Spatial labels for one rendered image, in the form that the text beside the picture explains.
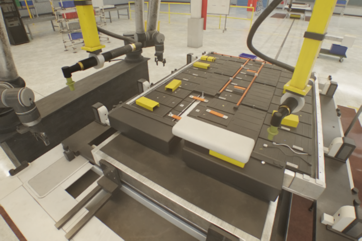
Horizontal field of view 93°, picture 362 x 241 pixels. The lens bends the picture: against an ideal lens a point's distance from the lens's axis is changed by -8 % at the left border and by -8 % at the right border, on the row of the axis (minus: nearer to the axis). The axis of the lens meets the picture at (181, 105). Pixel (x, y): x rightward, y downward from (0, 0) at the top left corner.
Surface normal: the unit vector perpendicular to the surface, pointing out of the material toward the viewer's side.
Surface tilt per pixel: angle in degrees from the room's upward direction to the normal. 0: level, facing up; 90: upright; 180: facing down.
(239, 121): 0
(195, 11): 90
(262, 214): 0
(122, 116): 0
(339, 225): 90
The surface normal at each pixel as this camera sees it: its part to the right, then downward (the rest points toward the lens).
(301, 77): -0.71, 0.38
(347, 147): -0.52, 0.46
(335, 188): 0.00, -0.84
